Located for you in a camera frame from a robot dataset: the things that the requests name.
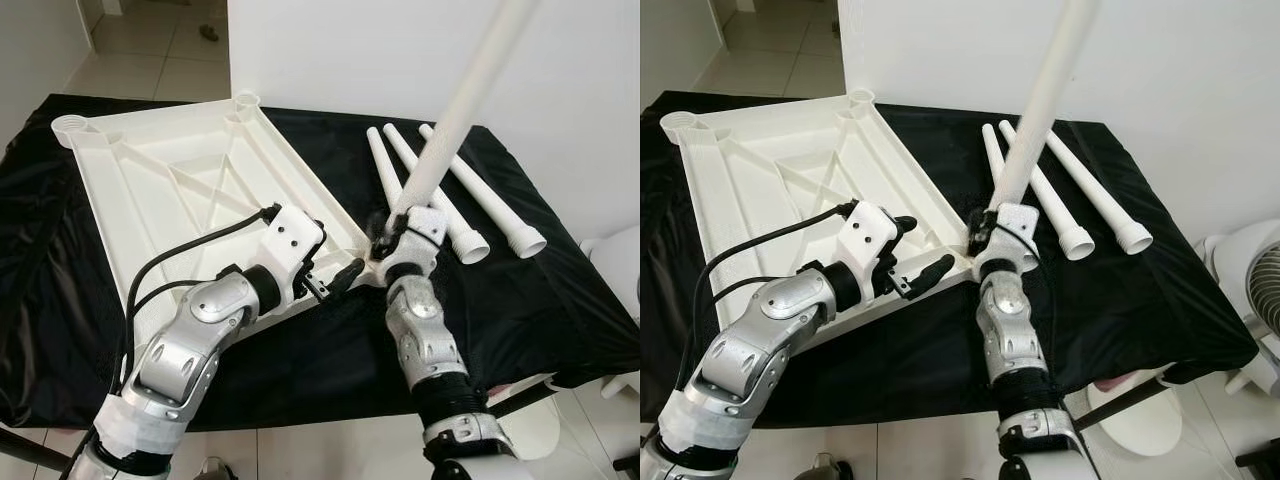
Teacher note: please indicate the white round base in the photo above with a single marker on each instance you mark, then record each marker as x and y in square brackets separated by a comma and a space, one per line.
[530, 430]
[1135, 420]

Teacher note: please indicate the white plastic table top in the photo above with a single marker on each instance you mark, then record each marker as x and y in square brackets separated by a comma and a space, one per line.
[170, 180]
[780, 180]

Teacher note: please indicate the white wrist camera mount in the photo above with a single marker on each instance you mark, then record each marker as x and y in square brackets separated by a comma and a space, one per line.
[1015, 225]
[865, 235]
[425, 230]
[290, 240]

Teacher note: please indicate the brown item on floor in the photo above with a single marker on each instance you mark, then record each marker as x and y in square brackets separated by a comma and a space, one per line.
[210, 32]

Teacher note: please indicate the black table leg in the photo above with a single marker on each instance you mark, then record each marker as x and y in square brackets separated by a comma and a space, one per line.
[1130, 402]
[30, 450]
[520, 398]

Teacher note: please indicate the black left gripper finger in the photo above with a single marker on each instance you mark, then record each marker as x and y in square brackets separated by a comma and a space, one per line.
[933, 270]
[903, 224]
[347, 274]
[325, 230]

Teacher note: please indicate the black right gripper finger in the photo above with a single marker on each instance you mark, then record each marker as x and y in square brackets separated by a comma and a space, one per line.
[975, 222]
[381, 225]

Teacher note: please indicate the black floor object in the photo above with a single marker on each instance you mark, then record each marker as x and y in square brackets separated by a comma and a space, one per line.
[1260, 452]
[628, 463]

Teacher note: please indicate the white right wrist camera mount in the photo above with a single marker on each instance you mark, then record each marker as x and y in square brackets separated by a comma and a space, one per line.
[1015, 225]
[425, 230]

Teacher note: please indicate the white plastic table leg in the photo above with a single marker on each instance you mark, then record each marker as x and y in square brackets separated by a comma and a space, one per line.
[380, 160]
[1110, 200]
[500, 205]
[1050, 90]
[472, 245]
[470, 90]
[1078, 243]
[993, 150]

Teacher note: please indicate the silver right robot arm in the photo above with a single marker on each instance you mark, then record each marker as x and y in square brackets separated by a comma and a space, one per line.
[420, 330]
[1010, 330]

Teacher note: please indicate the black table cloth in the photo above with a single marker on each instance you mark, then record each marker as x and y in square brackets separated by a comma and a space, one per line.
[500, 300]
[1100, 300]

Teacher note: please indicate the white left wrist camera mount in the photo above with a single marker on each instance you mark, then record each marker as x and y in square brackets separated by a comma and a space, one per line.
[865, 235]
[290, 240]

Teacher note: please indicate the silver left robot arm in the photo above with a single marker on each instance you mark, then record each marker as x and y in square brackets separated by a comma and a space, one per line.
[770, 330]
[190, 340]

